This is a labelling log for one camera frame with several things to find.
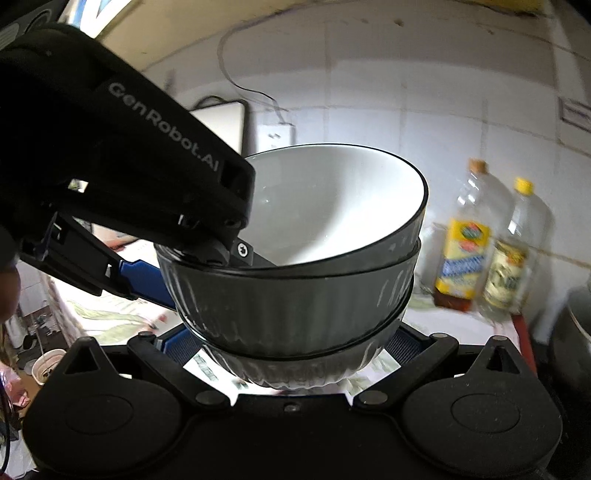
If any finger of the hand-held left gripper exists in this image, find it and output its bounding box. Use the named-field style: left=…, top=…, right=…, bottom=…
left=18, top=211, right=177, bottom=309
left=228, top=236, right=279, bottom=269

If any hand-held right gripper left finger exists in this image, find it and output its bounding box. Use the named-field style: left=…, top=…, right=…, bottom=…
left=60, top=330, right=232, bottom=408

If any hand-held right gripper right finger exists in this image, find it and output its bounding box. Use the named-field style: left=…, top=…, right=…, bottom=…
left=351, top=329, right=528, bottom=409

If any white ribbed bowl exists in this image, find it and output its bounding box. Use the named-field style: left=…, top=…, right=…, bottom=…
left=208, top=281, right=414, bottom=389
left=242, top=145, right=429, bottom=268
left=154, top=240, right=421, bottom=356

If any floral tablecloth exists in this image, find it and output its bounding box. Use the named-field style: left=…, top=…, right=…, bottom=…
left=46, top=240, right=536, bottom=374

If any oil bottle with orange cap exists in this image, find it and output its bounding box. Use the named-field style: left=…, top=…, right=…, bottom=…
left=433, top=158, right=513, bottom=312

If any white cutting board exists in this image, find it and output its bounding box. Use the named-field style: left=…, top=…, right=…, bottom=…
left=189, top=96, right=247, bottom=155

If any vinegar bottle with yellow cap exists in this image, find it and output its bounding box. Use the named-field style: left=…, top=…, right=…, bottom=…
left=478, top=178, right=552, bottom=319

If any paper cup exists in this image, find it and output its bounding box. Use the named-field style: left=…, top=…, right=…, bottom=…
left=31, top=348, right=68, bottom=386

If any black wok with lid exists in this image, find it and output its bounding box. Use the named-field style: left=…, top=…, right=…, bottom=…
left=549, top=286, right=591, bottom=384

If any white wall socket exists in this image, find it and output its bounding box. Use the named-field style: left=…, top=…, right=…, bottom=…
left=256, top=122, right=296, bottom=151

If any thin black cable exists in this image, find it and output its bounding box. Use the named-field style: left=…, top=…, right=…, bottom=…
left=217, top=18, right=291, bottom=125

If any wall sticker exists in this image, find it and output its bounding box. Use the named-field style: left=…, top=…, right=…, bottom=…
left=558, top=98, right=591, bottom=126

